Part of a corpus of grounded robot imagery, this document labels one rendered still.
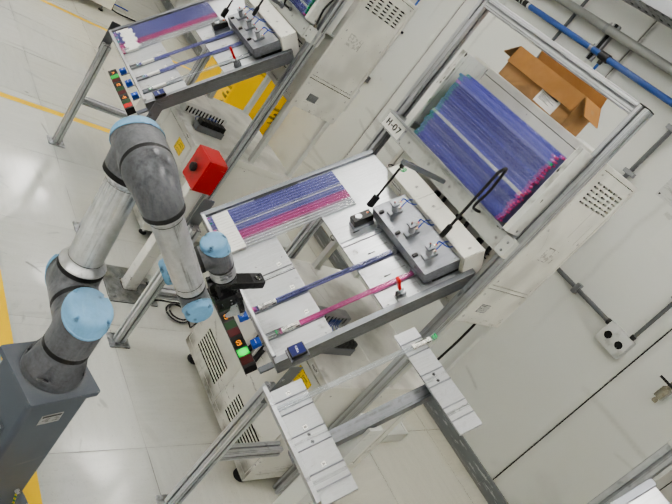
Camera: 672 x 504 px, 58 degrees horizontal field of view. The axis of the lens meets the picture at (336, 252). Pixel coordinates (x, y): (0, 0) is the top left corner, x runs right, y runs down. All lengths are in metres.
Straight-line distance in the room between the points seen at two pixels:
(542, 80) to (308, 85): 1.17
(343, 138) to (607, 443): 2.74
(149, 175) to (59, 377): 0.56
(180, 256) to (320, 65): 1.82
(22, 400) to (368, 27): 2.24
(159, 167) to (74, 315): 0.41
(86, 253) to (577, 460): 2.63
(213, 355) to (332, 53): 1.52
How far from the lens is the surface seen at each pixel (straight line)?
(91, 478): 2.24
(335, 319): 2.38
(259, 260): 2.06
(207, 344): 2.64
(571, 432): 3.43
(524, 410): 3.52
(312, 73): 3.05
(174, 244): 1.39
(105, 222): 1.48
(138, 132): 1.37
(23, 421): 1.65
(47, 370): 1.59
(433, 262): 1.96
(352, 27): 3.04
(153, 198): 1.30
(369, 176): 2.31
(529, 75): 2.48
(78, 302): 1.51
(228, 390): 2.49
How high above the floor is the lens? 1.72
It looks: 22 degrees down
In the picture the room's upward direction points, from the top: 39 degrees clockwise
